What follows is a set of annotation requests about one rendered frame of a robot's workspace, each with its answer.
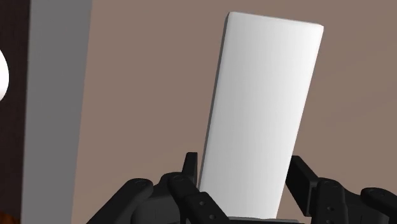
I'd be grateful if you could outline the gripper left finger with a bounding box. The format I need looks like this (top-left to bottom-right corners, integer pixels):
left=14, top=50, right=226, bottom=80
left=86, top=151, right=230, bottom=224

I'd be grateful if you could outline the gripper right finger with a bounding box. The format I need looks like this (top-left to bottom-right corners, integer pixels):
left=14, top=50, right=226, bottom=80
left=285, top=155, right=397, bottom=224

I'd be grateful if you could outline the white rectangular box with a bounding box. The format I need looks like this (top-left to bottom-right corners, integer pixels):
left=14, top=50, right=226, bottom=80
left=197, top=11, right=324, bottom=219

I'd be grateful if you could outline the white round object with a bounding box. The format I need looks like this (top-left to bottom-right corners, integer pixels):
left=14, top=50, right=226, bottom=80
left=0, top=49, right=10, bottom=102

